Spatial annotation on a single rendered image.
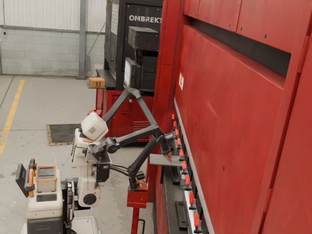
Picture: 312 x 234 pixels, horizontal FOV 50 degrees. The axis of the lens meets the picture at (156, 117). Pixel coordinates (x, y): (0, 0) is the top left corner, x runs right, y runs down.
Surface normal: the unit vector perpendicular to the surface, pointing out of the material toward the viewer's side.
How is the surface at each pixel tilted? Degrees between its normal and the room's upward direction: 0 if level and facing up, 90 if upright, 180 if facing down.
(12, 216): 0
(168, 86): 90
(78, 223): 0
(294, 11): 90
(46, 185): 92
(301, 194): 90
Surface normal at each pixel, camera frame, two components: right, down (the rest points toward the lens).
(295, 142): -0.99, -0.08
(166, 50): 0.03, 0.33
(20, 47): 0.28, 0.34
